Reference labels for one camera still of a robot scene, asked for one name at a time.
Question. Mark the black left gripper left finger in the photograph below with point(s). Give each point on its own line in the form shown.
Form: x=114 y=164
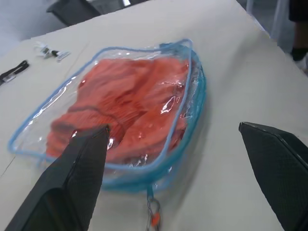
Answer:
x=72 y=173

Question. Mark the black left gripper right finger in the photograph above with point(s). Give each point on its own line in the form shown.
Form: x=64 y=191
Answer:
x=276 y=163

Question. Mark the clear pouch with blue trim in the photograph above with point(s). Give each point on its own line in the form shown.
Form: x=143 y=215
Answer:
x=60 y=101

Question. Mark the orange cloth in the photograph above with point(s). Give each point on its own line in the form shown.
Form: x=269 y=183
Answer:
x=134 y=101

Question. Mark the silver zipper pull with orange bead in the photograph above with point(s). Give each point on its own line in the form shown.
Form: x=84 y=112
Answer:
x=154 y=211

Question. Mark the small clear plastic clip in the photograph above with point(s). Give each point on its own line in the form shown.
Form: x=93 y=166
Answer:
x=51 y=52

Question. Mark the person's leg with black sock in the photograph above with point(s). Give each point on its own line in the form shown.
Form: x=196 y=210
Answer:
x=299 y=36

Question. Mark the dark chair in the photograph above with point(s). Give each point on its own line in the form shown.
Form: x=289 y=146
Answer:
x=74 y=10

